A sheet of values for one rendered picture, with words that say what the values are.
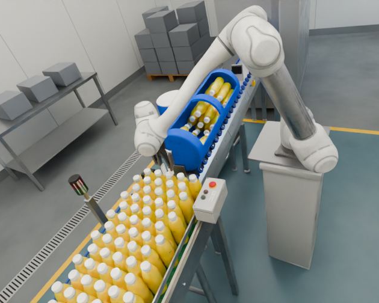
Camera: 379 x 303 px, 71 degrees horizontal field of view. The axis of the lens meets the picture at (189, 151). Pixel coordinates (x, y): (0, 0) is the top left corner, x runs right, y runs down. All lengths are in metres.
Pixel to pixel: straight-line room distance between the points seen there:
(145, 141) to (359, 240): 1.93
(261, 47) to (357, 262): 1.86
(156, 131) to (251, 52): 0.46
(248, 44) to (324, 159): 0.61
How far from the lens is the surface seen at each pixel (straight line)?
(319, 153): 1.26
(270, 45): 0.91
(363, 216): 2.66
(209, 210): 1.23
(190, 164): 1.60
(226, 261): 1.78
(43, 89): 3.93
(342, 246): 2.45
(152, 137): 1.06
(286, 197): 1.70
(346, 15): 6.24
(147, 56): 5.54
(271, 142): 1.66
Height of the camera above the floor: 2.05
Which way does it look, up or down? 37 degrees down
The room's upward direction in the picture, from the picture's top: 16 degrees counter-clockwise
